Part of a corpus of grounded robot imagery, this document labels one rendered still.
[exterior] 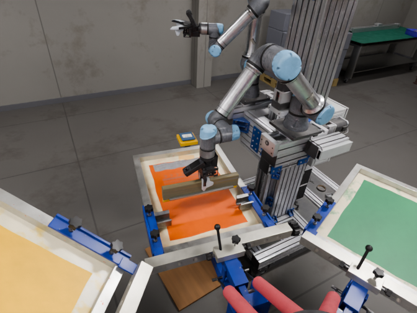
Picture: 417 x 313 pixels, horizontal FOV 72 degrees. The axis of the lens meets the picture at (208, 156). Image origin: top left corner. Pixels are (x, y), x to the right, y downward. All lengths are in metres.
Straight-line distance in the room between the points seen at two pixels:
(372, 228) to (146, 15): 4.32
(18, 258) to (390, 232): 1.64
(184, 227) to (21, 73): 3.99
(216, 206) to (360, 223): 0.76
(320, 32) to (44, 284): 1.71
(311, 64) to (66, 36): 3.77
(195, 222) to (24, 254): 0.76
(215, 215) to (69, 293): 0.78
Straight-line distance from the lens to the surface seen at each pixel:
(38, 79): 5.04
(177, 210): 1.56
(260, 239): 1.37
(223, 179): 1.49
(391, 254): 1.69
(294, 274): 2.60
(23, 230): 1.16
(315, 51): 1.85
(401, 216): 1.93
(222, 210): 1.57
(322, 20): 1.82
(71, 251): 1.15
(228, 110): 1.41
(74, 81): 5.08
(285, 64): 1.28
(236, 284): 1.22
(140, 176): 1.73
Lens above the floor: 2.09
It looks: 36 degrees down
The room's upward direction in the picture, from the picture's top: 4 degrees clockwise
